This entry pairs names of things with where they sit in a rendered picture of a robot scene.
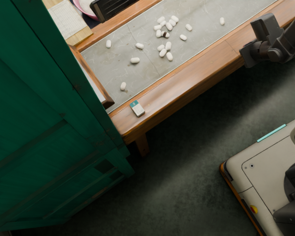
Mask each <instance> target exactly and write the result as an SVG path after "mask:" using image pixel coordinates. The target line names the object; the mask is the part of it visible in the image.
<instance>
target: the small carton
mask: <svg viewBox="0 0 295 236"><path fill-rule="evenodd" d="M129 105H130V107H131V108H132V110H133V111H134V113H135V114H136V115H137V117H139V116H141V115H142V114H144V113H145V111H144V109H143V108H142V106H141V105H140V104H139V102H138V101H137V100H135V101H133V102H132V103H130V104H129Z"/></svg>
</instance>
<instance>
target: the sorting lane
mask: <svg viewBox="0 0 295 236"><path fill-rule="evenodd" d="M276 1H277V0H162V1H161V2H159V3H157V4H156V5H154V6H153V7H151V8H150V9H148V10H147V11H145V12H144V13H142V14H140V15H139V16H137V17H135V18H134V19H132V20H131V21H129V22H128V23H126V24H125V25H123V26H122V27H120V28H118V29H117V30H115V31H114V32H112V33H110V34H109V35H107V36H106V37H104V38H103V39H101V40H99V41H98V42H96V43H95V44H93V45H92V46H90V47H89V48H87V49H85V50H84V51H82V52H81V53H80V54H81V55H82V57H83V58H84V59H85V61H86V62H87V64H88V65H89V67H90V68H91V70H92V71H93V73H94V74H95V76H96V78H97V79H98V80H99V81H100V83H101V84H102V86H103V87H104V88H105V90H106V91H107V92H108V94H109V95H110V97H111V98H112V99H113V101H114V102H115V104H114V105H112V106H111V107H109V108H108V109H106V112H107V113H108V114H109V113H111V112H112V111H114V110H115V109H117V108H118V107H120V106H121V105H123V104H124V103H126V102H127V101H129V100H130V99H132V98H133V97H135V96H136V95H138V94H139V93H140V92H142V91H144V90H145V89H147V88H148V87H150V86H151V85H153V84H154V83H156V82H157V81H158V80H160V79H161V78H163V77H164V76H166V75H167V74H169V73H170V72H172V71H173V70H175V69H176V68H178V67H179V66H181V65H182V64H184V63H185V62H187V61H188V60H190V59H191V58H193V57H194V56H196V55H197V54H199V53H200V52H202V51H203V50H205V49H206V48H207V47H209V46H211V45H212V44H214V43H215V42H216V41H218V40H219V39H221V38H222V37H224V36H225V35H227V34H228V33H230V32H231V31H233V30H234V29H236V28H237V27H239V26H240V25H242V24H243V23H245V22H246V21H248V20H249V19H251V18H252V17H254V16H255V15H257V14H258V13H260V12H261V11H263V10H264V9H266V8H267V7H269V6H270V5H272V4H273V3H274V2H276ZM173 15H174V16H175V17H177V18H178V19H179V21H178V22H176V25H175V26H172V27H173V28H172V30H168V29H167V27H166V25H164V26H163V27H162V28H161V29H160V31H161V32H162V31H165V32H168V33H169V35H170V36H169V37H168V38H166V37H163V36H162V35H161V36H160V37H157V36H156V32H157V31H155V30H153V27H154V26H157V25H160V23H158V22H157V20H158V19H159V18H161V17H162V16H163V17H164V18H165V21H166V22H169V20H171V17H172V16H173ZM222 17H223V18H224V21H225V23H224V24H223V25H221V23H220V18H222ZM187 24H189V25H190V26H191V27H192V30H191V31H189V30H188V29H187V28H186V25H187ZM180 35H184V36H186V37H187V39H186V40H182V39H181V38H180ZM107 40H110V41H111V47H110V48H107V47H106V42H107ZM167 42H171V48H170V50H169V51H168V50H167V52H166V53H165V55H164V56H163V57H161V56H160V52H161V51H162V50H161V51H158V50H157V48H158V47H159V46H160V45H164V49H165V47H166V43H167ZM137 43H140V44H143V45H144V48H143V49H140V48H137V47H136V44H137ZM168 52H170V53H171V54H172V57H173V60H172V61H170V60H168V58H167V55H166V54H167V53H168ZM131 58H139V59H140V61H139V62H138V63H132V62H131ZM123 82H125V83H126V87H125V89H124V90H122V89H121V88H120V87H121V84H122V83H123Z"/></svg>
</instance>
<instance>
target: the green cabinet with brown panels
mask: <svg viewBox="0 0 295 236"><path fill-rule="evenodd" d="M122 143H124V142H123V140H122V138H121V136H120V135H119V133H118V131H117V129H116V128H115V126H114V124H113V122H112V121H111V119H110V117H109V115H108V113H107V112H106V110H105V108H104V107H103V105H102V103H101V102H100V100H99V98H98V97H97V95H96V93H95V91H94V90H93V88H92V86H91V85H90V83H89V81H88V79H87V77H86V75H85V74H84V72H83V70H82V69H81V67H80V65H79V63H78V62H77V60H76V58H75V57H74V55H73V53H72V51H71V50H70V47H69V46H68V44H67V43H66V41H65V39H64V38H63V36H62V34H61V32H60V30H59V29H58V27H57V25H56V23H55V22H54V20H53V18H52V17H51V15H50V13H49V11H48V10H47V8H46V6H45V5H44V3H43V1H42V0H0V227H1V226H2V225H3V224H5V223H6V222H7V221H9V220H11V219H12V218H13V217H15V216H16V215H18V214H19V213H20V212H22V211H23V210H25V209H26V208H28V207H29V206H31V205H32V204H34V203H35V202H37V201H38V200H40V199H41V198H42V197H44V196H45V195H47V194H48V193H50V192H51V191H53V190H54V189H55V188H57V187H58V186H60V185H61V184H63V183H64V182H66V181H67V180H68V179H70V178H71V177H73V176H74V175H76V174H77V173H79V172H80V171H82V170H83V169H84V168H86V167H87V166H89V165H90V164H92V163H93V162H95V161H96V160H97V159H99V158H100V157H102V156H103V155H105V154H106V153H108V152H109V151H111V150H112V149H113V148H115V147H116V146H117V147H118V146H119V145H121V144H122Z"/></svg>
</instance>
